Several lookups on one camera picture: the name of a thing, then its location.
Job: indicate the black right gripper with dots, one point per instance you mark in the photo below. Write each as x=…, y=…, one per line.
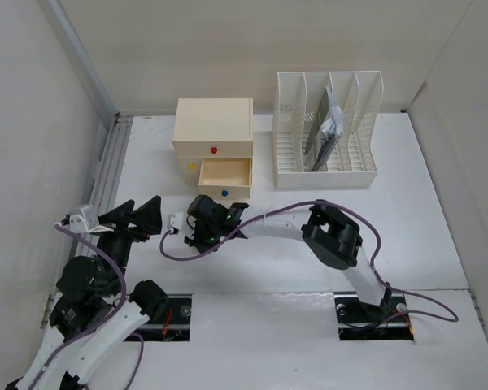
x=193, y=239

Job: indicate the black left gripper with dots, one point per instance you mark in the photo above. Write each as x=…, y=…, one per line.
x=147, y=218

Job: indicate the grey setup guide booklet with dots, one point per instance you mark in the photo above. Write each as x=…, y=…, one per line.
x=326, y=131

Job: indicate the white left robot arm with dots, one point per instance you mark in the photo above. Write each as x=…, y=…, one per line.
x=96, y=312

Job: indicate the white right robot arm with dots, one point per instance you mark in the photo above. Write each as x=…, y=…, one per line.
x=332, y=236

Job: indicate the cream wooden drawer cabinet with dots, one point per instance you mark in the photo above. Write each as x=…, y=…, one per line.
x=222, y=122

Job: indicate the white perforated file organizer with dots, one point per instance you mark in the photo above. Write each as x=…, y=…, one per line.
x=351, y=165

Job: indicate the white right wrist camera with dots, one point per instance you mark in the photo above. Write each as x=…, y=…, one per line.
x=176, y=223

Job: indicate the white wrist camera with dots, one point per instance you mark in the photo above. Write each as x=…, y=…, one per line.
x=176, y=223
x=81, y=219

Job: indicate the aluminium rail frame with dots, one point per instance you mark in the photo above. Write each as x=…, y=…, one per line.
x=112, y=139

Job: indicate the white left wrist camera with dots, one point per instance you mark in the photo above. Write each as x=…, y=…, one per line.
x=81, y=219

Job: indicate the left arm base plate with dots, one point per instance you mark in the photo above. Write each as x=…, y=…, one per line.
x=174, y=324

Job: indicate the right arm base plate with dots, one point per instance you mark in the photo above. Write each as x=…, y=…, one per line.
x=362, y=322

